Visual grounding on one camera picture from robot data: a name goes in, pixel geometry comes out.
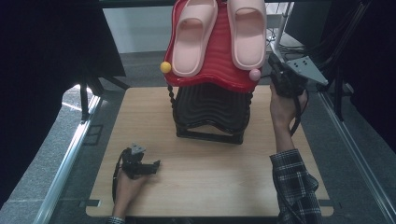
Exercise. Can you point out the black tripod stand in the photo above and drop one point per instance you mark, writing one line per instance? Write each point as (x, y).
(90, 90)

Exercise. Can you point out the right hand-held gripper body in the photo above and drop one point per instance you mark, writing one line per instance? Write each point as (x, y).
(292, 77)

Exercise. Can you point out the dark curtain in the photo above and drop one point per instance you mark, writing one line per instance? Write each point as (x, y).
(40, 62)
(370, 62)

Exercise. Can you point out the person's right hand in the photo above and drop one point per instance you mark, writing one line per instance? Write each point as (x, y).
(281, 107)

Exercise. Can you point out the person's left hand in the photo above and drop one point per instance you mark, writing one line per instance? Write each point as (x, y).
(127, 189)

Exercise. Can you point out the red and black shoe rack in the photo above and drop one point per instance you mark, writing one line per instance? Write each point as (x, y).
(214, 105)

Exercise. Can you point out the pink slipper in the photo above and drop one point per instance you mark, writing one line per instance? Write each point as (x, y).
(190, 40)
(249, 37)

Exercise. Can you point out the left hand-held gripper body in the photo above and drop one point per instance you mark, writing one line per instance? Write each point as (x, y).
(134, 165)

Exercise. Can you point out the black metal stand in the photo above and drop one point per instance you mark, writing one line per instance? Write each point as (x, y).
(339, 93)

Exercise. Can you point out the white metal stand leg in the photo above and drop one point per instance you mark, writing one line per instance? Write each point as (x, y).
(277, 31)

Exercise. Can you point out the silver metal rail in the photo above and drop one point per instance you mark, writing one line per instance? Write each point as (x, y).
(358, 149)
(67, 165)

